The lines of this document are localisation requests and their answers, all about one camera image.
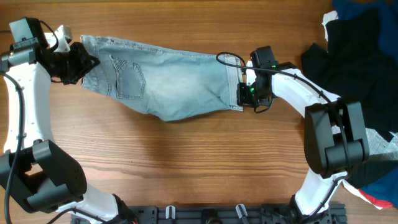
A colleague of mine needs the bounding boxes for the light blue denim shorts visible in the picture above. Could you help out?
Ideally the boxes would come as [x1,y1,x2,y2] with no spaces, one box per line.
[81,35,243,121]

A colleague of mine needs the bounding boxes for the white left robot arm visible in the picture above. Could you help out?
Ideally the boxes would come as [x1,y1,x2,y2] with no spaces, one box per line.
[1,17,122,223]

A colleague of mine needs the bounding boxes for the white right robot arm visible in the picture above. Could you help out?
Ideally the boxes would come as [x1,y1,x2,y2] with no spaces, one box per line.
[238,60,369,223]

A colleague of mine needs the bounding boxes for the black garment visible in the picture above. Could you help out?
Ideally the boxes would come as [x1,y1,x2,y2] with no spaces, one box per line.
[301,9,397,141]

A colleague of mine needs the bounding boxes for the white cloth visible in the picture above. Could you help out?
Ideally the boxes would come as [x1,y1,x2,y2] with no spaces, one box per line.
[322,11,338,41]

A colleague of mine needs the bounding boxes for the grey patterned garment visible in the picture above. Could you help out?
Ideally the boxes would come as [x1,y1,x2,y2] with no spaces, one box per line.
[345,124,397,161]

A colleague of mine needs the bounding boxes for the dark blue garment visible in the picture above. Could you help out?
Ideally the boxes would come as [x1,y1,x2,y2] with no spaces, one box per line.
[332,0,397,63]

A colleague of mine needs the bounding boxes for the red white garment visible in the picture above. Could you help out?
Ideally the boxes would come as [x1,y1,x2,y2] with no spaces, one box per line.
[342,180,393,210]

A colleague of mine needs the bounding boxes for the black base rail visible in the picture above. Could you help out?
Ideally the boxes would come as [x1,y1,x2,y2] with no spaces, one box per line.
[70,203,347,224]

